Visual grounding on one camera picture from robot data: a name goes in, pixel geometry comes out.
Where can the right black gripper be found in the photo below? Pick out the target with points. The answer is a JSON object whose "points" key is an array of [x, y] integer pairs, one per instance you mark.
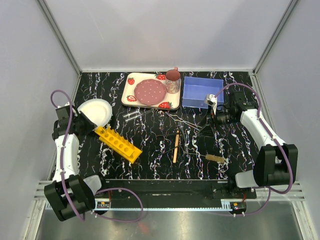
{"points": [[210, 119]]}

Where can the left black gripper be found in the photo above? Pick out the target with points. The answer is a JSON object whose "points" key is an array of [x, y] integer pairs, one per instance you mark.
{"points": [[90, 126]]}

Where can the glass test tube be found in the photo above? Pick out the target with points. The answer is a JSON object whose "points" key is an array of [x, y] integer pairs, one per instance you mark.
{"points": [[149, 111], [131, 116]]}

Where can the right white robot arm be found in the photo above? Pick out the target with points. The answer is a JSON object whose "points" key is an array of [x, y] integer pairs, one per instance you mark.
{"points": [[276, 164]]}

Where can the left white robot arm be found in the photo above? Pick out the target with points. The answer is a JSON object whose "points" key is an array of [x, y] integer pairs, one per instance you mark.
{"points": [[69, 194]]}

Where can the white paper plate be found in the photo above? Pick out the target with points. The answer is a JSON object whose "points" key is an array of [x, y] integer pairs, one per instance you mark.
{"points": [[97, 110]]}

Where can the wooden test tube clamp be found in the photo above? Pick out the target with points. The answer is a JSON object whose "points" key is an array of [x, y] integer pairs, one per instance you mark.
{"points": [[176, 145]]}

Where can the metal crucible tongs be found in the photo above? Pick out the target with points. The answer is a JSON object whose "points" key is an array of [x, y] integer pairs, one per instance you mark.
{"points": [[187, 129]]}

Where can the test tube brush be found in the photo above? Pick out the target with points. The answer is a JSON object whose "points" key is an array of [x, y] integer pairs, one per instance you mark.
{"points": [[210, 157]]}

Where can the yellow test tube rack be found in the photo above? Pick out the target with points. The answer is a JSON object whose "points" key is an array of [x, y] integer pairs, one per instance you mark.
{"points": [[118, 143]]}

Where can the blue plastic drawer box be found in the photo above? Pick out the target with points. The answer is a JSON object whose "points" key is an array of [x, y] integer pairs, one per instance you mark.
{"points": [[195, 90]]}

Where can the pink floral mug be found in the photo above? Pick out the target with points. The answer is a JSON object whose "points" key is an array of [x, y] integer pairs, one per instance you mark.
{"points": [[173, 80]]}

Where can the pink dotted plate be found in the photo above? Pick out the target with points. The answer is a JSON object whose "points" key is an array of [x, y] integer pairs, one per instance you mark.
{"points": [[150, 92]]}

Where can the strawberry pattern tray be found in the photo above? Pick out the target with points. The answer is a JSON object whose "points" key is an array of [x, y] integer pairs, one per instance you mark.
{"points": [[170, 102]]}

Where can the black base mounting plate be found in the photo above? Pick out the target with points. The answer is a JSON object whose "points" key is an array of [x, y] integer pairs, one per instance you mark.
{"points": [[174, 194]]}

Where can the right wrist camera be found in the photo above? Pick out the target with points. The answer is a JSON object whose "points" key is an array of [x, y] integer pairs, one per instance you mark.
{"points": [[211, 100]]}

